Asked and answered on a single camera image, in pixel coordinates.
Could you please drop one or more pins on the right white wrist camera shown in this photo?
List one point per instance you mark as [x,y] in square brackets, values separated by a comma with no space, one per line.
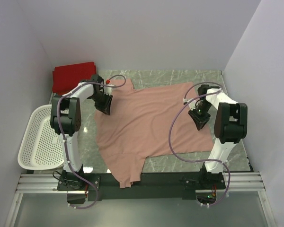
[189,102]

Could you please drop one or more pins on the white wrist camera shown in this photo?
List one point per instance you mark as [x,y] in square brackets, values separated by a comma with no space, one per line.
[108,86]
[189,102]

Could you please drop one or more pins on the pink t-shirt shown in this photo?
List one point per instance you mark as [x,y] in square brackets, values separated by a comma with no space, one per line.
[146,123]

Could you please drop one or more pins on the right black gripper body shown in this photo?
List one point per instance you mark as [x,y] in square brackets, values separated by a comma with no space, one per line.
[203,108]

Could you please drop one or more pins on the folded red t-shirt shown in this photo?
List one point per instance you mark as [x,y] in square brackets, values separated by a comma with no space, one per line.
[66,78]

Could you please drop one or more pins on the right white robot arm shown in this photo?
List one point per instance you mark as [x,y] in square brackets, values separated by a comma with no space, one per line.
[230,125]

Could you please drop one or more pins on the white perforated laundry basket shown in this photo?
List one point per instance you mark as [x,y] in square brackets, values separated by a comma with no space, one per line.
[40,148]

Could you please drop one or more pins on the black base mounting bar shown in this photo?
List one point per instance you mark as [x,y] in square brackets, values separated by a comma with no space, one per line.
[151,186]

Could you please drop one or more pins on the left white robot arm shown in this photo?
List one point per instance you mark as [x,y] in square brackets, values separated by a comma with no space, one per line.
[66,116]

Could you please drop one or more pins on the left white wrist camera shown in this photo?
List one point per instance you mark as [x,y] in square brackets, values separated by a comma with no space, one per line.
[108,86]

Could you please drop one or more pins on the aluminium frame rail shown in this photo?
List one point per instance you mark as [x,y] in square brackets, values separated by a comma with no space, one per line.
[45,183]

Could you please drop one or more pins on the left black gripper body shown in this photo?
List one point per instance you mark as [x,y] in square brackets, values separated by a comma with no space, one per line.
[97,98]

